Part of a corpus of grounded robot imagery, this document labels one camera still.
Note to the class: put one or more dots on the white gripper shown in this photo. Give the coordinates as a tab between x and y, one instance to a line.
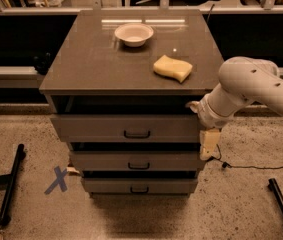
207	114

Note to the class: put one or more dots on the grey drawer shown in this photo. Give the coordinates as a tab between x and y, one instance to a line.
140	186
127	128
136	161

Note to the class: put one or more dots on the yellow sponge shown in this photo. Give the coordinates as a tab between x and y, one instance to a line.
172	68

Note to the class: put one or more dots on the black clamp on rail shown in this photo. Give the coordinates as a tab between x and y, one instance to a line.
42	64

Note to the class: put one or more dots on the white paper bowl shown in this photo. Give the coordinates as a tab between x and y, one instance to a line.
134	34

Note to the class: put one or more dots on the grey top drawer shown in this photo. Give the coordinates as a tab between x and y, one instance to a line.
127	128

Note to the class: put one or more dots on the grey bottom drawer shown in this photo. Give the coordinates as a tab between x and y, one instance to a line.
140	186

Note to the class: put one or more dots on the grey drawer cabinet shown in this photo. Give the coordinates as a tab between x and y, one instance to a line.
95	73

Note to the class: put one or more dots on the black stand leg left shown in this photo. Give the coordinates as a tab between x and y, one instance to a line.
7	184

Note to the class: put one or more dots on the blue tape cross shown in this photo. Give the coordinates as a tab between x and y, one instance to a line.
59	181

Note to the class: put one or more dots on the grey middle drawer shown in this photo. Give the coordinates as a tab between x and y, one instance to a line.
136	161

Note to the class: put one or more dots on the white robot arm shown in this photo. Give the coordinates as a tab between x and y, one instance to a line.
242	81

